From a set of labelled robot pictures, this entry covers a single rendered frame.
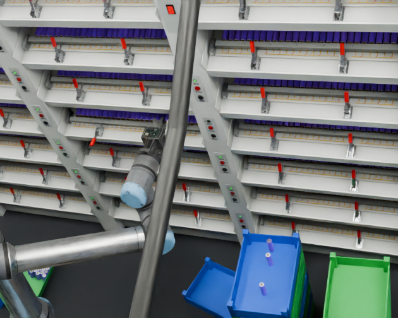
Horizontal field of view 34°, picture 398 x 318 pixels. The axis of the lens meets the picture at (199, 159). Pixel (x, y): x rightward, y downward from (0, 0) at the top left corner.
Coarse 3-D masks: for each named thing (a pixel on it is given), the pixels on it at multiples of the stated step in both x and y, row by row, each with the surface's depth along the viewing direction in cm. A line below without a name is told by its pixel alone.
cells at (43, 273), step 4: (44, 268) 303; (48, 268) 303; (28, 272) 304; (32, 272) 301; (36, 272) 302; (40, 272) 302; (44, 272) 302; (48, 272) 305; (32, 276) 305; (36, 276) 306; (40, 276) 305; (44, 276) 301; (44, 280) 304
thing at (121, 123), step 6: (72, 120) 258; (78, 120) 257; (84, 120) 256; (90, 120) 255; (96, 120) 254; (102, 120) 253; (108, 120) 252; (114, 120) 251; (120, 120) 251; (78, 126) 258; (126, 126) 250; (132, 126) 250; (138, 126) 248; (144, 126) 247; (150, 126) 245; (162, 126) 244; (192, 126) 240
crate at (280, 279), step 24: (264, 240) 235; (288, 240) 231; (240, 264) 229; (264, 264) 230; (288, 264) 228; (240, 288) 226; (288, 288) 222; (240, 312) 217; (264, 312) 213; (288, 312) 212
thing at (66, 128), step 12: (72, 108) 262; (60, 120) 256; (60, 132) 257; (72, 132) 259; (84, 132) 257; (108, 132) 253; (120, 132) 252; (132, 132) 250; (144, 132) 248; (192, 144) 240; (204, 144) 236
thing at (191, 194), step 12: (96, 180) 286; (108, 180) 288; (120, 180) 288; (156, 180) 279; (180, 180) 275; (192, 180) 275; (108, 192) 288; (120, 192) 286; (180, 192) 276; (192, 192) 275; (204, 192) 272; (216, 192) 271; (192, 204) 274; (204, 204) 271; (216, 204) 270
